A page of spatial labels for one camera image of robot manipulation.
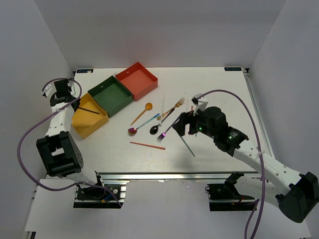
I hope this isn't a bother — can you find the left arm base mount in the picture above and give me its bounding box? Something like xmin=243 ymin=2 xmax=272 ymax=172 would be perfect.
xmin=73 ymin=180 xmax=126 ymax=209

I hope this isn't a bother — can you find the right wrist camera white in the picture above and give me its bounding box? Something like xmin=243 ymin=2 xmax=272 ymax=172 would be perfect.
xmin=191 ymin=94 xmax=208 ymax=116

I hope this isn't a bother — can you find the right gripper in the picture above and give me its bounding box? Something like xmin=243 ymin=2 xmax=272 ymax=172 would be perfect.
xmin=172 ymin=105 xmax=216 ymax=139

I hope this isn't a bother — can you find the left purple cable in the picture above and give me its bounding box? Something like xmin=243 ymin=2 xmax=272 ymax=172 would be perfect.
xmin=16 ymin=78 xmax=123 ymax=207

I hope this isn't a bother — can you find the right blue table label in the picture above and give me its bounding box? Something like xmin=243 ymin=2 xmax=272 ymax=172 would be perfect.
xmin=224 ymin=67 xmax=242 ymax=71

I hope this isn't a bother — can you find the silver teal-handled fork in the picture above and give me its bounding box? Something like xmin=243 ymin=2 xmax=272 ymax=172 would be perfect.
xmin=78 ymin=107 xmax=100 ymax=115

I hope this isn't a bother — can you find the teal chopstick diagonal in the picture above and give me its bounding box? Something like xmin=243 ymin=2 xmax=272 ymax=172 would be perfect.
xmin=180 ymin=136 xmax=195 ymax=157

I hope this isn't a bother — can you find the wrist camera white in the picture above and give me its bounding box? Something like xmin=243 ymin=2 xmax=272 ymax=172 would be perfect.
xmin=191 ymin=94 xmax=208 ymax=116
xmin=41 ymin=84 xmax=53 ymax=98

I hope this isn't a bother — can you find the green square container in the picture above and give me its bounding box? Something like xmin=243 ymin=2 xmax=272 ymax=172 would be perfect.
xmin=88 ymin=76 xmax=133 ymax=118

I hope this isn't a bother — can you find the purple cable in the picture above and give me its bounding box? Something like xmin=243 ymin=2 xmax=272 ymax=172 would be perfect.
xmin=199 ymin=89 xmax=266 ymax=239
xmin=16 ymin=78 xmax=123 ymax=207

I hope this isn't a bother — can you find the left blue table label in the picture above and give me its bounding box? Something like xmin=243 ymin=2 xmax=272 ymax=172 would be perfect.
xmin=76 ymin=69 xmax=94 ymax=74

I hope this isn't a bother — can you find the aluminium table frame rail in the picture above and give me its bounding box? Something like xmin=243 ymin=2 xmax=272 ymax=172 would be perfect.
xmin=242 ymin=68 xmax=274 ymax=156

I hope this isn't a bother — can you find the orange chopstick lying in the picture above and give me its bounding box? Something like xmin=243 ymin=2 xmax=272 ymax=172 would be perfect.
xmin=130 ymin=141 xmax=166 ymax=150

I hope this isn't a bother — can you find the clear white chopstick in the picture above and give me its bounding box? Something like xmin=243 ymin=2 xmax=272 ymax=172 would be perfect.
xmin=185 ymin=99 xmax=189 ymax=112

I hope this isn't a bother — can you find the purple fork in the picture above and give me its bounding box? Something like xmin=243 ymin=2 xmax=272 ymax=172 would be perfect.
xmin=157 ymin=117 xmax=180 ymax=142

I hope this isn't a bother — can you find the gold fork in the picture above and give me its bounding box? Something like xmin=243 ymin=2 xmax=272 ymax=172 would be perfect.
xmin=162 ymin=98 xmax=185 ymax=117

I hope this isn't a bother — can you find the orange gold spoon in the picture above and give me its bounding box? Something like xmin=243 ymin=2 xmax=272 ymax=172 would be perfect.
xmin=131 ymin=103 xmax=153 ymax=125

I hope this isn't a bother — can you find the blue table label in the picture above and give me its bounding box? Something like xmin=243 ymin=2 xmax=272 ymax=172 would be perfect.
xmin=76 ymin=69 xmax=94 ymax=74
xmin=224 ymin=67 xmax=242 ymax=71

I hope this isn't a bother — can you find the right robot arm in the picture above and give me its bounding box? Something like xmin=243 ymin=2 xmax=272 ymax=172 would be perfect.
xmin=172 ymin=107 xmax=319 ymax=223

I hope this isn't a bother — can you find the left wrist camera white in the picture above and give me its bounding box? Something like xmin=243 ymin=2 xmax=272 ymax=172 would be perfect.
xmin=41 ymin=84 xmax=53 ymax=98

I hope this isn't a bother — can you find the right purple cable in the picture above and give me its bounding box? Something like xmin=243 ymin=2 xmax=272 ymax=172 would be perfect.
xmin=199 ymin=89 xmax=266 ymax=239

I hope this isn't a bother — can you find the black spoon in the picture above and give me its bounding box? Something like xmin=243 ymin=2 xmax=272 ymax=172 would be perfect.
xmin=150 ymin=109 xmax=175 ymax=135

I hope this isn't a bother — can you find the yellow square container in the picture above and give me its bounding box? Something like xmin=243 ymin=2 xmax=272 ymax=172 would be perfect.
xmin=72 ymin=93 xmax=109 ymax=139

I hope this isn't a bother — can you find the iridescent blue purple spoon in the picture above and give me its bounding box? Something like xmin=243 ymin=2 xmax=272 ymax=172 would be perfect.
xmin=128 ymin=114 xmax=160 ymax=135

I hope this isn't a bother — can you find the red square container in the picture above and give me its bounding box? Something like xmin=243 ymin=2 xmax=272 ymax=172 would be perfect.
xmin=115 ymin=62 xmax=158 ymax=101

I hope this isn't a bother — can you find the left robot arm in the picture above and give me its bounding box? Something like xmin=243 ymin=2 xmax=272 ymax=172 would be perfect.
xmin=36 ymin=78 xmax=105 ymax=199

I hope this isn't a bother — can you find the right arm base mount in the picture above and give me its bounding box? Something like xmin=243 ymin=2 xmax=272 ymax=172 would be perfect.
xmin=205 ymin=172 xmax=256 ymax=212

